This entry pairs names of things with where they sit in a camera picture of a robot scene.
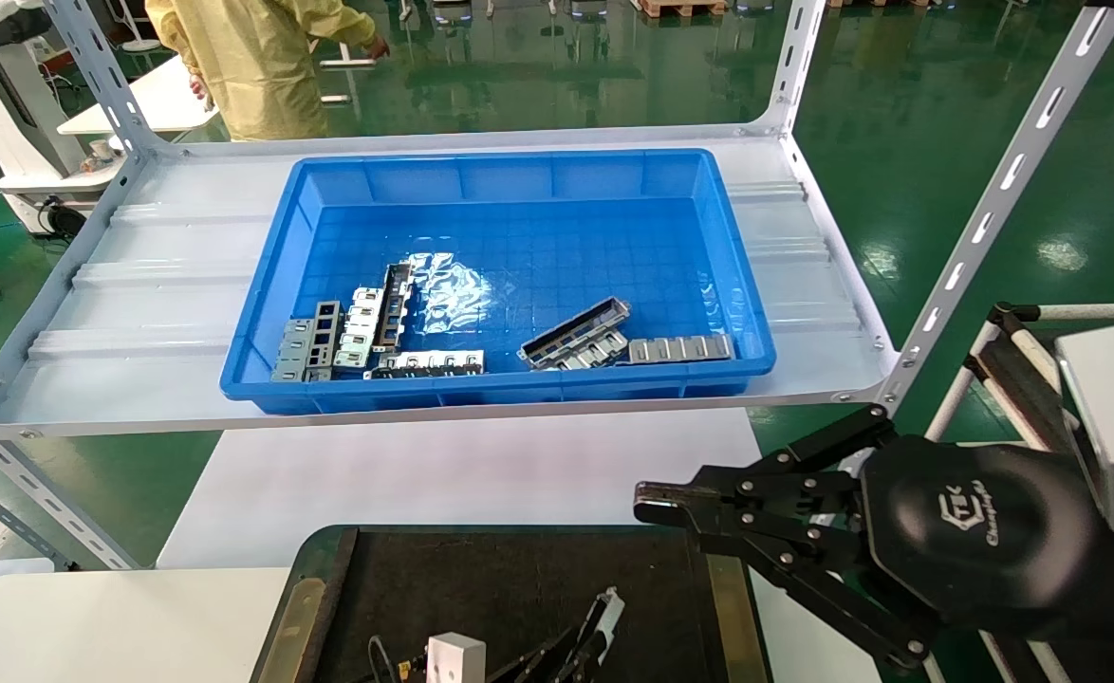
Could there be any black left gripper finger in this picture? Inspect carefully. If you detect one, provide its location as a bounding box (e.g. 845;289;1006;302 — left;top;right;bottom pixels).
487;634;579;683
557;612;620;683

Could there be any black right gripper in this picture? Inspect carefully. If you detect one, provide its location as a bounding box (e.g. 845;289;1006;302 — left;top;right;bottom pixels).
635;406;1101;670

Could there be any silver metal bracket part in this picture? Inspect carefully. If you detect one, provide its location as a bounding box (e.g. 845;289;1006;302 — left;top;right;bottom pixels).
363;349;486;379
626;333;736;366
333;262;417;372
565;587;627;665

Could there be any black container with brass edges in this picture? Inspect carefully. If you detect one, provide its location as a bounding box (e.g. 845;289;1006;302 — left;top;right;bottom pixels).
251;525;771;683

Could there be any angled dark metal part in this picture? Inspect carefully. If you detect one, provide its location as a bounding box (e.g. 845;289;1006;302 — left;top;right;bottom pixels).
516;296;633;372

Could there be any large blue plastic bin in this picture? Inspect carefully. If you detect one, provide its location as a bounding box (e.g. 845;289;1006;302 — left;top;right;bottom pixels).
219;148;777;416

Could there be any white metal shelf rack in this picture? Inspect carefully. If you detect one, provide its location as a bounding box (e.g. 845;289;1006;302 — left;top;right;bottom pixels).
0;0;1114;573

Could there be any white background table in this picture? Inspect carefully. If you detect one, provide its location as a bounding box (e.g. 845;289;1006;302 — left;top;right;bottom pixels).
315;38;378;105

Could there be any person in yellow coat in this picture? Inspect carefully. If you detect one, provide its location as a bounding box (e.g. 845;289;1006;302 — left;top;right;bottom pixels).
144;0;392;141

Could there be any white side table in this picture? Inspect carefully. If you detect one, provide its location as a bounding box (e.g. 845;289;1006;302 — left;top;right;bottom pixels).
57;52;221;136

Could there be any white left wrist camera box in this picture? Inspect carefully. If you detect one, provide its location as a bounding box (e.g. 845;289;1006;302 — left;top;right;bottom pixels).
426;632;488;683

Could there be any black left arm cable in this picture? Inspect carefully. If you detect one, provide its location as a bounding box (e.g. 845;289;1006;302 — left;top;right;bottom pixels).
367;634;402;683

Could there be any white tubular frame cart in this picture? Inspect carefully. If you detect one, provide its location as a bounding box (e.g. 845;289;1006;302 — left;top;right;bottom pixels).
925;301;1114;475

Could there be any grey metal bracket part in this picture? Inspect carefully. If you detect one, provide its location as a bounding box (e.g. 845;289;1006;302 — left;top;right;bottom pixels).
270;300;343;383

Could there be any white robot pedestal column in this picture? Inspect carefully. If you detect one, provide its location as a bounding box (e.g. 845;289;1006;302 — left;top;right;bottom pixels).
0;0;128;238

